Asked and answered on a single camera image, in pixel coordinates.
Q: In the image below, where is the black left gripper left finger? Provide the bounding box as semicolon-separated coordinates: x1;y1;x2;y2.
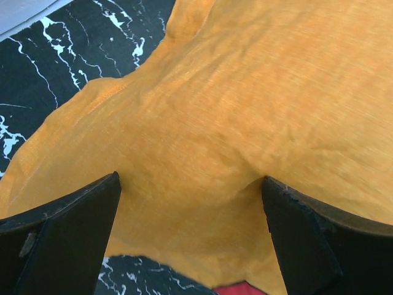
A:
1;172;121;294

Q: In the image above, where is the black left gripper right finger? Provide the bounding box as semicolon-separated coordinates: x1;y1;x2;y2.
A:
262;177;392;294

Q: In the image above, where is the orange pillowcase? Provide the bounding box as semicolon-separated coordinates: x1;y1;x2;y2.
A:
1;1;392;294

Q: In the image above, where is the red object under pillowcase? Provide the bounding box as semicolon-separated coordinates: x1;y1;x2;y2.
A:
214;281;266;295

